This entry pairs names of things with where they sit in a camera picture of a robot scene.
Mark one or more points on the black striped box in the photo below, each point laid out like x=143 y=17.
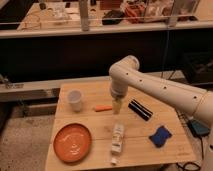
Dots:
x=140 y=110

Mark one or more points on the grey metal post right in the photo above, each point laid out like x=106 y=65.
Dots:
x=172 y=19

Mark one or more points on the black bag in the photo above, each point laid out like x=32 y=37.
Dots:
x=112 y=17

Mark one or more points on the orange plate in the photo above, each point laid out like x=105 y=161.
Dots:
x=72 y=143

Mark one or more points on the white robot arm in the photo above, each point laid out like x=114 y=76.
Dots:
x=195 y=102

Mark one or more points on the blue sponge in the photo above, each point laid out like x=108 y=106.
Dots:
x=160 y=137

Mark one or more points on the grey metal post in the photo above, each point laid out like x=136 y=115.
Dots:
x=83 y=9
x=172 y=19

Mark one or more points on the black power adapter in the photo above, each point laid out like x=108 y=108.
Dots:
x=197 y=129

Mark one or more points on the red cloth pile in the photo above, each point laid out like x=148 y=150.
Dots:
x=134 y=13

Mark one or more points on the white squeeze bottle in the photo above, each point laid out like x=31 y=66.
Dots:
x=117 y=142

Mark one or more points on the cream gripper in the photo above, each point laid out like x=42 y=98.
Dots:
x=116 y=105

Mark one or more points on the white ceramic cup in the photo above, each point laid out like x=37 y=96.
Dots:
x=74 y=98

